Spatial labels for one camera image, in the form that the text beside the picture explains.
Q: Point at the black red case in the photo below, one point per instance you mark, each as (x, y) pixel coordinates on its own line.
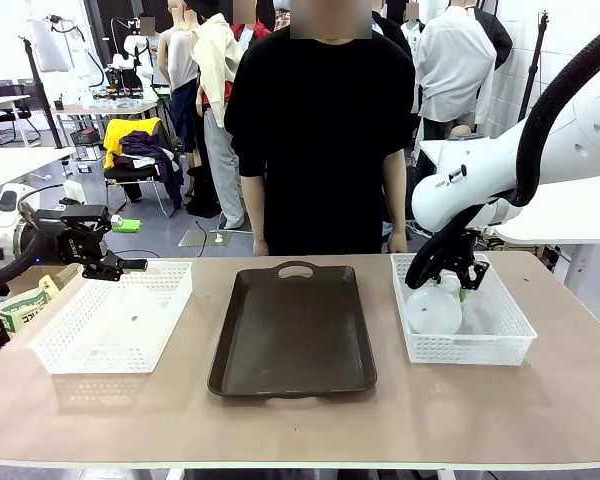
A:
(85, 136)

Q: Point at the person's right hand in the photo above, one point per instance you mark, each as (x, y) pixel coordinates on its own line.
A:
(261, 247)

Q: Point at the dark brown plastic tray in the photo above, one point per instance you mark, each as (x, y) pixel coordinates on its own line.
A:
(290, 330)

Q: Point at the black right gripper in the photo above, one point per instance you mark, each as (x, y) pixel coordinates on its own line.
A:
(460, 250)

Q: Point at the person in black t-shirt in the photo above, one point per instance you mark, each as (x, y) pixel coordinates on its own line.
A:
(320, 150)

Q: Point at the yellow garment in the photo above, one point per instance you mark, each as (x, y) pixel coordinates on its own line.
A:
(117, 135)

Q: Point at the black light stand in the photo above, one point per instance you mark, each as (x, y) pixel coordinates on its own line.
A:
(42, 97)

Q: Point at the cluttered background work table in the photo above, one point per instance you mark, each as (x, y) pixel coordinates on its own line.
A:
(105, 106)

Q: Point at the person's left hand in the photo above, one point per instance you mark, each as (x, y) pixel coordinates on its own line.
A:
(397, 242)

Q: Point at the green floor object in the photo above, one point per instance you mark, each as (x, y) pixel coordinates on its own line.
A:
(127, 225)

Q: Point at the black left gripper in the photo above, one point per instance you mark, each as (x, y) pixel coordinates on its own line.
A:
(77, 245)

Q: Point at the white background table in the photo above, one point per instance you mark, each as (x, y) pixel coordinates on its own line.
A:
(426, 149)

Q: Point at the black metal chair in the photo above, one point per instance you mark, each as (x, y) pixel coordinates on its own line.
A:
(140, 175)

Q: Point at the person's left forearm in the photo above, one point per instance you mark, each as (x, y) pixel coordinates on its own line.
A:
(395, 200)

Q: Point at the black tripod pole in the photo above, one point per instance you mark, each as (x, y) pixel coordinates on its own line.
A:
(532, 65)

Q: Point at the translucent plastic conical flask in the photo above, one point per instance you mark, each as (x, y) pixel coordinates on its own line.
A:
(430, 312)

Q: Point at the white perforated plastic basket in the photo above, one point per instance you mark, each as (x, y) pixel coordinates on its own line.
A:
(470, 350)
(95, 357)

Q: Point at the person's right forearm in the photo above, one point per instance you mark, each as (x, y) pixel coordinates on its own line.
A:
(253, 210)

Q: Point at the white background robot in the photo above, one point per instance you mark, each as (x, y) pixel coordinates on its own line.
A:
(130, 47)

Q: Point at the grey floor plate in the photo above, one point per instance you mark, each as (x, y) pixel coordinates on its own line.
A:
(200, 239)

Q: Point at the purple garment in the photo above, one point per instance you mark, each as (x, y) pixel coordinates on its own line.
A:
(155, 155)

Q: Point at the white side table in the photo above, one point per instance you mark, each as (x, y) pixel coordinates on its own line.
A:
(15, 165)

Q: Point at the mannequin with white tank top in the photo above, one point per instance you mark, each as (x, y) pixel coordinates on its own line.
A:
(180, 65)

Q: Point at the mannequin with white shirt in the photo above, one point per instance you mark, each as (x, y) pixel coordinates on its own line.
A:
(455, 65)

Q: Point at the black hanging jacket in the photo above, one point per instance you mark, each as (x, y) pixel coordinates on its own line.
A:
(497, 35)

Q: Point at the brown cardboard box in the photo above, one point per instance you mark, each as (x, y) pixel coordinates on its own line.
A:
(35, 277)

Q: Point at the green printed carton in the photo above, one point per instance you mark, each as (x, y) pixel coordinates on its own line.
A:
(27, 307)

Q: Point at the black office chair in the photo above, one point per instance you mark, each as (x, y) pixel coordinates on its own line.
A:
(10, 115)

